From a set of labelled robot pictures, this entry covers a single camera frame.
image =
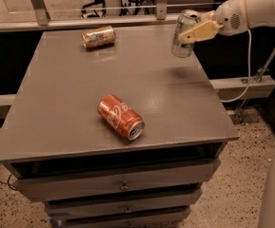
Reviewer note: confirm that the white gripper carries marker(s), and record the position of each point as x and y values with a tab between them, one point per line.
230	19

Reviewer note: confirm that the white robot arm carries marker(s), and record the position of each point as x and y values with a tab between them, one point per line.
260	13

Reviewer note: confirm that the grey drawer cabinet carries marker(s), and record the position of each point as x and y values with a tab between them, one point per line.
117	137

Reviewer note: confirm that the bottom grey drawer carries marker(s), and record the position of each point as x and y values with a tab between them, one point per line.
132	220

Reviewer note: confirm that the red coke can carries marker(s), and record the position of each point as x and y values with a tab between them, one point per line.
121	117

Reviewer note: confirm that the black office chair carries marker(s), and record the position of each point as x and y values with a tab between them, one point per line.
90	9

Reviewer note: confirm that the top grey drawer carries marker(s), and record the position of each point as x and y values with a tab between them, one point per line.
117	181

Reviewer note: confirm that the silver green 7up can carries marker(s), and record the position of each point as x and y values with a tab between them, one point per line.
182	46

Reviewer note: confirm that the gold brown soda can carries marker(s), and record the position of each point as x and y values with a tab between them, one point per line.
98	37

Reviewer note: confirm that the middle grey drawer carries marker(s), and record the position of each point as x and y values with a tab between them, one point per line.
126	203

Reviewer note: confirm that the grey drawer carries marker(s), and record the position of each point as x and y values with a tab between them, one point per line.
132	220
117	181
126	203

